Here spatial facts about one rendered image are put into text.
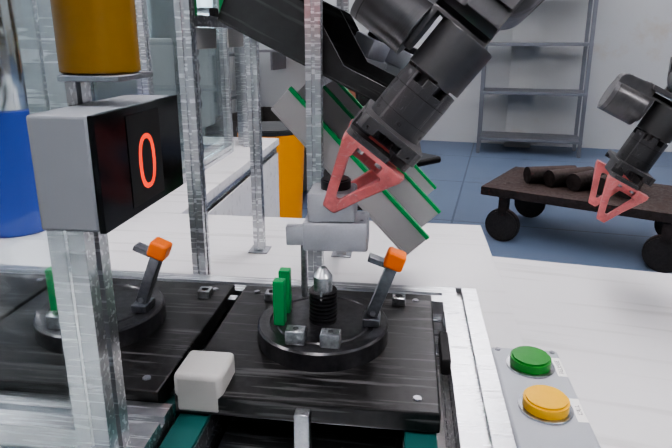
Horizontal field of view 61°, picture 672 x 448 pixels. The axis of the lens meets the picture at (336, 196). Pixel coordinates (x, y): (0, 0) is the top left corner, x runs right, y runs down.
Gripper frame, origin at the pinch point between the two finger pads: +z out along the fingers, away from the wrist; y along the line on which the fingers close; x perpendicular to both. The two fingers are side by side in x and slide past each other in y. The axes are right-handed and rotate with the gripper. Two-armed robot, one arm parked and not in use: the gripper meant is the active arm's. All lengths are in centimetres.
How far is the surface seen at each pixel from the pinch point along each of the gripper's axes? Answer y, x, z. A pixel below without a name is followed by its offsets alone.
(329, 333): 5.3, 7.6, 9.8
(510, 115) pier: -649, 162, -23
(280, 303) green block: 1.5, 2.6, 12.4
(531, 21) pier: -647, 107, -117
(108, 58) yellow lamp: 20.0, -18.2, -3.8
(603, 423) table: -3.6, 40.5, 2.7
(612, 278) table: -46, 53, -7
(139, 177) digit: 19.6, -12.7, 1.6
